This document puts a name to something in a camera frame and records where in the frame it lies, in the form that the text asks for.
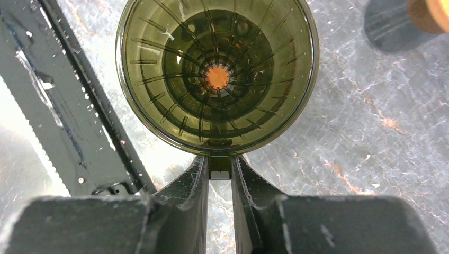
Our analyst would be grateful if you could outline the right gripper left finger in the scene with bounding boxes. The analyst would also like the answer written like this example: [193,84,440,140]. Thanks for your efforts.
[1,156,209,253]

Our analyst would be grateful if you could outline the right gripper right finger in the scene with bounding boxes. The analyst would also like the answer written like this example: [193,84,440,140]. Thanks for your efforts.
[231,156,436,253]

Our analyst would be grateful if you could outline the dark green ceramic dripper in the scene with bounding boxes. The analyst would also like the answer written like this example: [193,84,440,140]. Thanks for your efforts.
[116,1,319,179]

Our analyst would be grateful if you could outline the dark glass carafe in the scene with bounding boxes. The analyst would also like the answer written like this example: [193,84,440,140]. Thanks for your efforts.
[363,0,439,53]

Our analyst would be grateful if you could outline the wooden dripper collar ring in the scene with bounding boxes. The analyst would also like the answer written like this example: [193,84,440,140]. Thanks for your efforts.
[407,0,449,35]

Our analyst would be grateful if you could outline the orange liquid glass beaker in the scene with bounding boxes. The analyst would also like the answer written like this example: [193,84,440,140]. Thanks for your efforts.
[205,66,229,89]

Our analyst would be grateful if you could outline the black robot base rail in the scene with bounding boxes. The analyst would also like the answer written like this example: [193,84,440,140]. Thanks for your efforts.
[1,1,156,196]

